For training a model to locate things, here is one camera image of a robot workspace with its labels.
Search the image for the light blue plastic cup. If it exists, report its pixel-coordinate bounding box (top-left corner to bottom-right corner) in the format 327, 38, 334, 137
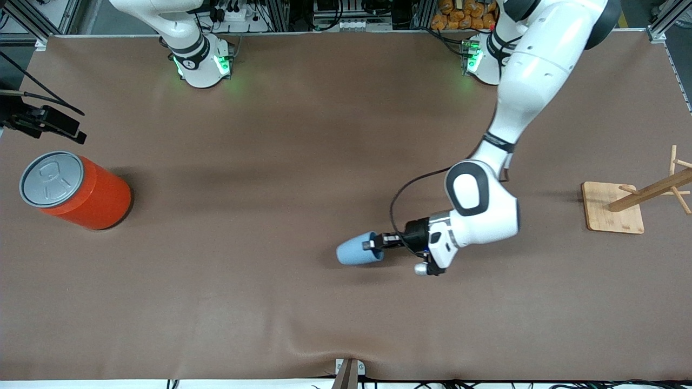
336, 231, 385, 266

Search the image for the wooden cup rack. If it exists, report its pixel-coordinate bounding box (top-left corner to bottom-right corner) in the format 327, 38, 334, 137
581, 145, 692, 235

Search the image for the orange can with grey lid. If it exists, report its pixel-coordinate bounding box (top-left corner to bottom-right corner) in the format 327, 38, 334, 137
19, 151, 132, 231

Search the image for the white power strip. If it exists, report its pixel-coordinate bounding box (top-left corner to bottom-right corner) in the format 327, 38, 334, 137
210, 0, 271, 34

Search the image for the orange snack bag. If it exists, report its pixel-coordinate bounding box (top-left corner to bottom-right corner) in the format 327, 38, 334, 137
431, 0, 498, 31

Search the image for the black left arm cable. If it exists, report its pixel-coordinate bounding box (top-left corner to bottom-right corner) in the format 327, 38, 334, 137
390, 167, 511, 257

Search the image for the aluminium frame post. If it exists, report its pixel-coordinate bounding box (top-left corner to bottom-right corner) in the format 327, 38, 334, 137
646, 0, 692, 44
0, 0, 82, 50

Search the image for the camera stand with white bracket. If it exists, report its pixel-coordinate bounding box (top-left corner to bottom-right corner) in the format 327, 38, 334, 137
334, 358, 366, 389

